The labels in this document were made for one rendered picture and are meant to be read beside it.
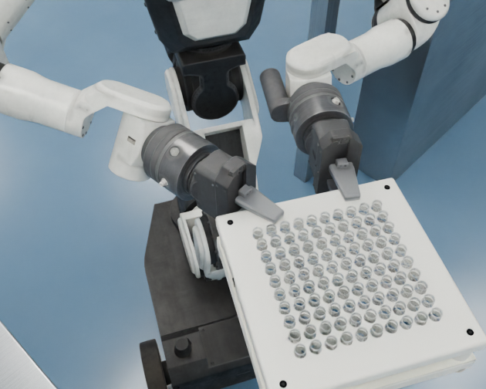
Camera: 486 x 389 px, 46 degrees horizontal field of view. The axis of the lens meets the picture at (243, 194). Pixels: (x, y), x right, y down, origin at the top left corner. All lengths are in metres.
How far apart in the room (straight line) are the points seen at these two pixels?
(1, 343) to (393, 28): 0.78
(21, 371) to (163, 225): 1.08
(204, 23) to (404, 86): 1.02
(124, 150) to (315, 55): 0.32
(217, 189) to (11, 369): 0.38
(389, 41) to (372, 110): 1.09
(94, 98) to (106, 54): 2.06
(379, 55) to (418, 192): 1.33
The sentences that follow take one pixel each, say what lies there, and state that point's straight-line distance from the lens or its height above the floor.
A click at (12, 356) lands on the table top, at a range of 0.89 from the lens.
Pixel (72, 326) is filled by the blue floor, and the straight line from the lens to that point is 1.93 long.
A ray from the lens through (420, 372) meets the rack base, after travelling 0.69.
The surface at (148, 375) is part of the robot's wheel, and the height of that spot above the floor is 0.19.
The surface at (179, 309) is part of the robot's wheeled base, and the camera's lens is 1.70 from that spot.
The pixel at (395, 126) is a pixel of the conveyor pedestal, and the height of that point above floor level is 0.29.
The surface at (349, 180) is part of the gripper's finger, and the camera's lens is 0.76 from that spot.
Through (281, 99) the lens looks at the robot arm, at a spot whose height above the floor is 1.09.
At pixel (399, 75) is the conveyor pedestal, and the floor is 0.50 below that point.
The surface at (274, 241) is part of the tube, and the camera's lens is 0.70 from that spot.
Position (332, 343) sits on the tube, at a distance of 0.65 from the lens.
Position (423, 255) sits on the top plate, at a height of 1.09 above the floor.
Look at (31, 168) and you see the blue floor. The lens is 2.39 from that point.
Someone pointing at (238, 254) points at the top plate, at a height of 1.09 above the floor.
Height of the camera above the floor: 1.65
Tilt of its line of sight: 50 degrees down
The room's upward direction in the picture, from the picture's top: straight up
